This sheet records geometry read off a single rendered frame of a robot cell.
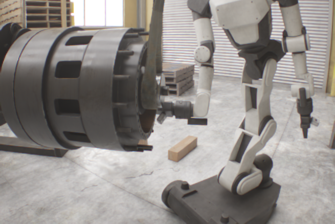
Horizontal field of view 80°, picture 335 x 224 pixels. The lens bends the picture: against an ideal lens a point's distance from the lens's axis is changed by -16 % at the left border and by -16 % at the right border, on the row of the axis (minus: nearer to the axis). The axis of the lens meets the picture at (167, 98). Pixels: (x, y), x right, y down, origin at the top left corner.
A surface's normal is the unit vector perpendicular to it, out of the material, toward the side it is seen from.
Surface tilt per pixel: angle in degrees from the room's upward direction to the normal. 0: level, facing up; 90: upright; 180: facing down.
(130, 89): 78
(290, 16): 115
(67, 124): 106
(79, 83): 74
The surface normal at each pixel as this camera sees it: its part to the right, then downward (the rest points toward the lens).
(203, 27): -0.15, -0.07
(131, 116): -0.14, 0.48
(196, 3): -0.44, -0.03
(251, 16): -0.47, 0.61
